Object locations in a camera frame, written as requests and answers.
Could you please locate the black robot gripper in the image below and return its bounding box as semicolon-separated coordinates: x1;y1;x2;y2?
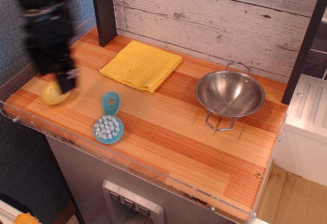
18;0;78;94

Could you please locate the yellow toy potato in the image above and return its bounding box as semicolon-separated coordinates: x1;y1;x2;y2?
41;81;71;105

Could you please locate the teal dish scrubber brush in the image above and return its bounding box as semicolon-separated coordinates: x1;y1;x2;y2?
94;92;124;144

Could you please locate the folded yellow cloth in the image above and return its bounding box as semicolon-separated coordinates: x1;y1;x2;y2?
99;40;182;94

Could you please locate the grey toy dispenser panel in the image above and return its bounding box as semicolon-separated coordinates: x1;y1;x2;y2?
102;180;165;223

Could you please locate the yellow object bottom left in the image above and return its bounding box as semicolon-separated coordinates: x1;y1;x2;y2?
13;213;40;224

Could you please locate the clear acrylic table guard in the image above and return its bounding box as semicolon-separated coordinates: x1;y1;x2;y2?
2;28;287;223

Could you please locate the white toy cabinet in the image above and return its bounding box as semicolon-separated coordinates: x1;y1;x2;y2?
272;75;326;186

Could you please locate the dark left shelf post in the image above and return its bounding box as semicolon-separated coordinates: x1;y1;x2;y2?
93;0;117;47

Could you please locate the dark shelf post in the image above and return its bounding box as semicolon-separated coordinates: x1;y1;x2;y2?
281;0;326;105
93;0;117;47

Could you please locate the steel pan with handles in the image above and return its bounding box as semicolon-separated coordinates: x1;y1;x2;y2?
195;62;265;132

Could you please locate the dark right shelf post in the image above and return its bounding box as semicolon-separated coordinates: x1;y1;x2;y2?
281;0;326;105

